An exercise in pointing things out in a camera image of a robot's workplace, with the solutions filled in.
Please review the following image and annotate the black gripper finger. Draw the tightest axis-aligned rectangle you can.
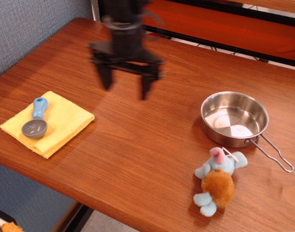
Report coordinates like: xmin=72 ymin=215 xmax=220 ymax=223
xmin=141 ymin=74 xmax=155 ymax=100
xmin=96 ymin=63 xmax=113 ymax=90

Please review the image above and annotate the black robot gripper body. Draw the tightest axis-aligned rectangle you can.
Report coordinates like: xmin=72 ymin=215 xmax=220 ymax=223
xmin=89 ymin=23 xmax=163 ymax=79

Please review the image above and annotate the silver pot with wire handle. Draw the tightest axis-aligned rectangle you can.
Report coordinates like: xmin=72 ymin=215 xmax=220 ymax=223
xmin=200 ymin=91 xmax=295 ymax=173

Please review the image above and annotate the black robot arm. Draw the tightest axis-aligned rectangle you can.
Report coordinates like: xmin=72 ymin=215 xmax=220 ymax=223
xmin=89 ymin=0 xmax=164 ymax=99

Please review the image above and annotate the yellow folded towel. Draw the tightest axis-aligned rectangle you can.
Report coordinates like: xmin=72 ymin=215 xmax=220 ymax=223
xmin=0 ymin=91 xmax=95 ymax=159

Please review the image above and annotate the blue scoop with grey bowl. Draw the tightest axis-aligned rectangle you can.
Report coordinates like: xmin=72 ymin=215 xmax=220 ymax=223
xmin=21 ymin=97 xmax=49 ymax=139

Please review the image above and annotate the blue and orange plush toy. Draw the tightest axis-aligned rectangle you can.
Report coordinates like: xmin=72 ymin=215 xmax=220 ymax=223
xmin=193 ymin=147 xmax=248 ymax=217

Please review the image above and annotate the orange panel with black frame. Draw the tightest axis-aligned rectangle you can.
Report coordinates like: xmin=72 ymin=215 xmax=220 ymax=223
xmin=99 ymin=0 xmax=295 ymax=66

